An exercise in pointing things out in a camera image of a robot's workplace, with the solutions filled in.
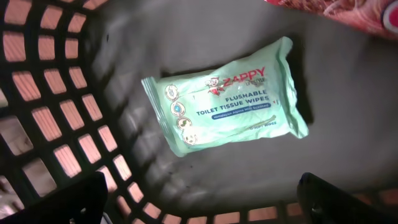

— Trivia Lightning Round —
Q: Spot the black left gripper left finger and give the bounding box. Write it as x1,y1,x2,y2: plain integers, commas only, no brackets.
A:
1,172,108,224

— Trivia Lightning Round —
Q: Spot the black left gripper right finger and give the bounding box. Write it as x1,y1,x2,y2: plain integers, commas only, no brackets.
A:
297,172,397,224

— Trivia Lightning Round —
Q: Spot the mint green wipes pack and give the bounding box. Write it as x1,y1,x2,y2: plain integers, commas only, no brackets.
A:
141,37,308,157

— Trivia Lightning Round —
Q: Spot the red snack wrapper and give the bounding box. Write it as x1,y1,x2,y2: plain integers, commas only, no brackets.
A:
266,0,397,40

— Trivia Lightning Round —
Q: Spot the dark grey plastic basket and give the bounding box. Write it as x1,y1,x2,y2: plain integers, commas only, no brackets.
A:
1,1,397,223

